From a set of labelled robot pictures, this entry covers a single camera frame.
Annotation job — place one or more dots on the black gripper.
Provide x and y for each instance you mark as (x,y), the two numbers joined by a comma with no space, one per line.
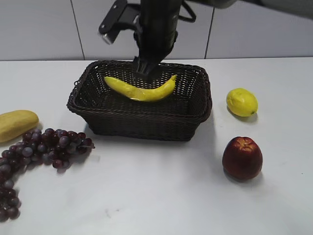
(158,20)

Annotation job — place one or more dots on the yellow banana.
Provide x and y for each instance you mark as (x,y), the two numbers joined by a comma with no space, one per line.
(140,94)

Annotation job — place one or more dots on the black wicker basket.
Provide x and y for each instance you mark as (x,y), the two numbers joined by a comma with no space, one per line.
(109,113)

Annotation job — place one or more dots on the yellow lemon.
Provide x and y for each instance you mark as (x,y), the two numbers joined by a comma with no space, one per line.
(242,102)

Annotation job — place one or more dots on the purple grape bunch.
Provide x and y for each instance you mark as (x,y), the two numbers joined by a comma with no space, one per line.
(52,147)

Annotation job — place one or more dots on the red apple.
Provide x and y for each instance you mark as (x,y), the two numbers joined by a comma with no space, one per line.
(242,158)

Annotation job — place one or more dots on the yellow mango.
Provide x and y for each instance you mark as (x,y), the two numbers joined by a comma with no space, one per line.
(15,123)

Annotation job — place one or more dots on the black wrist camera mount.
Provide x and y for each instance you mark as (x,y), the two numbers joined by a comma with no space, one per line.
(121,16)

